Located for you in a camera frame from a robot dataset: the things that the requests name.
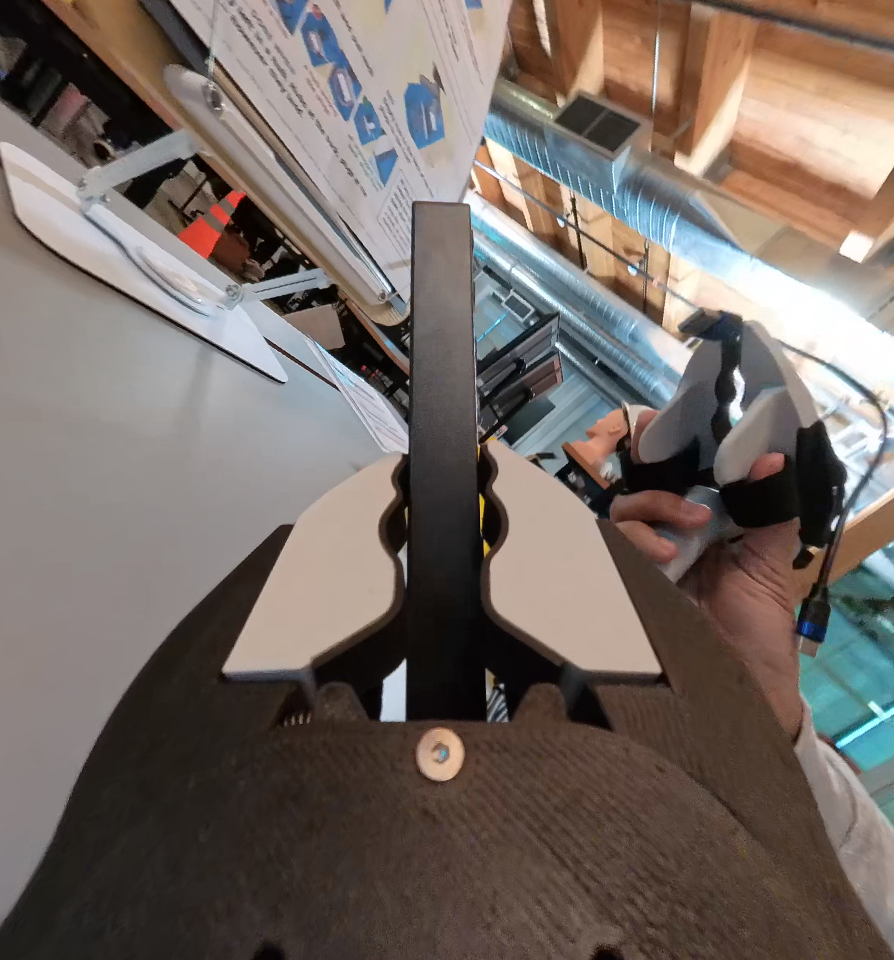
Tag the orange safety cone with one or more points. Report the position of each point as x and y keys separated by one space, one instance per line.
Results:
x=211 y=225

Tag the mannequin head white hard hat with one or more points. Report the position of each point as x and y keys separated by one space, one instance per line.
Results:
x=604 y=442

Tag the metal air duct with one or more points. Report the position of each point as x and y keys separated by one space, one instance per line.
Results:
x=642 y=187

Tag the grey desk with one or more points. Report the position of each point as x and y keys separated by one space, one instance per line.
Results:
x=117 y=487

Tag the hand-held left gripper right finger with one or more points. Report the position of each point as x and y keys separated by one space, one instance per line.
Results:
x=574 y=585

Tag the black monitor rack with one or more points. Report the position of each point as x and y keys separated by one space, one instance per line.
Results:
x=529 y=367

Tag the black USB hub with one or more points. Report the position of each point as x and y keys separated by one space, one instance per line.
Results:
x=443 y=450

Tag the instruction sheet on white stand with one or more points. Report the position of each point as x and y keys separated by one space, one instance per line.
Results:
x=102 y=45

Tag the white paper sheet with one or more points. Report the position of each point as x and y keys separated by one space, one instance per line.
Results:
x=372 y=420

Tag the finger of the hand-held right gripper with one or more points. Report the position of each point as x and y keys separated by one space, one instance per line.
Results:
x=676 y=420
x=773 y=382

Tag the person's right forearm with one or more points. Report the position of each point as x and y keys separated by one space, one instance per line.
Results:
x=867 y=862

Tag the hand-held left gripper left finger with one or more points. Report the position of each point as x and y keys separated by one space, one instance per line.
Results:
x=319 y=585

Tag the person's right hand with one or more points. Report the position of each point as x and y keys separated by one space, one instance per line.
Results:
x=754 y=600

